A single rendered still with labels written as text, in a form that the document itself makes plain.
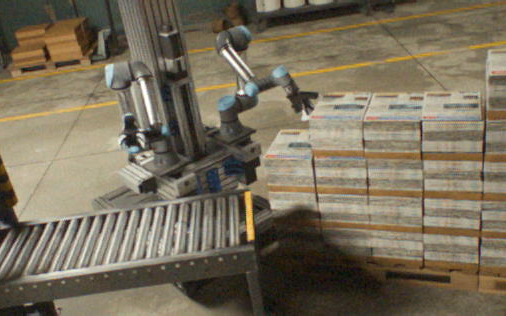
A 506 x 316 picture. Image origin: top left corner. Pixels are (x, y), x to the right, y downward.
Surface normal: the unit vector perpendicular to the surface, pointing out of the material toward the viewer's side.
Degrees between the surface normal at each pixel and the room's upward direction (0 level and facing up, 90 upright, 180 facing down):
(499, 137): 90
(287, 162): 90
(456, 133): 90
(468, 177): 89
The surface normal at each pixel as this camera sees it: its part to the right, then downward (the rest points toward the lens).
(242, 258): 0.04, 0.45
